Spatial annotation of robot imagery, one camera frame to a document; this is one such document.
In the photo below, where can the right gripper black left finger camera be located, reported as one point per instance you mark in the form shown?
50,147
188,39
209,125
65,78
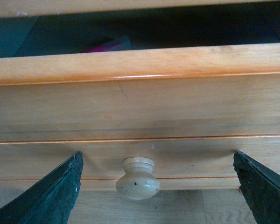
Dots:
51,199

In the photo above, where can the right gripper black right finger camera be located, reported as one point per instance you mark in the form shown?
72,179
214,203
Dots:
260,187

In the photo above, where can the round wooden drawer knob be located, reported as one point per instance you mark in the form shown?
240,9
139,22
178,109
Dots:
138,183

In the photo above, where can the wooden drawer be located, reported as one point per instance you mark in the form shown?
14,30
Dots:
187,109

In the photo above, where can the pink marker with clear cap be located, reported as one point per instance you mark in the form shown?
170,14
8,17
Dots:
119,44

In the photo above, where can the wooden nightstand cabinet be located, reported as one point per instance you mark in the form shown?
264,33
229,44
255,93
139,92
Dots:
61,27

